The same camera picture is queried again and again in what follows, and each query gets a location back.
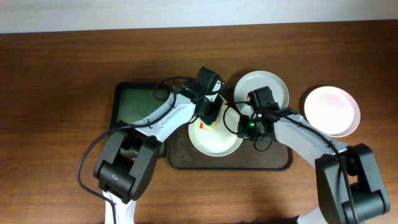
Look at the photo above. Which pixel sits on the large brown tray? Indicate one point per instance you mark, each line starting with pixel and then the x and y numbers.
pixel 182 154

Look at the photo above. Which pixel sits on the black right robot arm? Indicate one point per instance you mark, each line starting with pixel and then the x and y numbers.
pixel 350 188

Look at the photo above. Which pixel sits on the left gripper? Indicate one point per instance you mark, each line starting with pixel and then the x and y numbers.
pixel 219 101

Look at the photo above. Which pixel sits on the green and yellow sponge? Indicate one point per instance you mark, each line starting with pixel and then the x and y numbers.
pixel 205 125

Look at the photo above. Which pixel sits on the white plate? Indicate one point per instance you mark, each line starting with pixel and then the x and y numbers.
pixel 258 79
pixel 332 111
pixel 220 140

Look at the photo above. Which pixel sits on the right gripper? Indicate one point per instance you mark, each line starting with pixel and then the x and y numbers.
pixel 244 119

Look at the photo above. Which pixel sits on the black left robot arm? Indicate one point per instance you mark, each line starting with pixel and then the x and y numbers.
pixel 127 162

